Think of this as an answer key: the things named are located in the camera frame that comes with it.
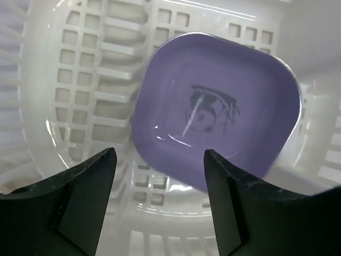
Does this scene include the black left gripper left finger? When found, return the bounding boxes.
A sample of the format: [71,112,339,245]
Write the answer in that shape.
[1,148,117,255]

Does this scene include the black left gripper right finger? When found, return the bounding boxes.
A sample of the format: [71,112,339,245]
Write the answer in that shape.
[204,150,340,255]

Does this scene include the purple square panda plate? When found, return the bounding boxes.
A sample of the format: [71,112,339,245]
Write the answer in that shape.
[131,33,303,192]

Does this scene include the white plastic dish basket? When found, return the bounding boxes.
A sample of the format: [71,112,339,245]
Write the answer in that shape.
[1,1,340,255]

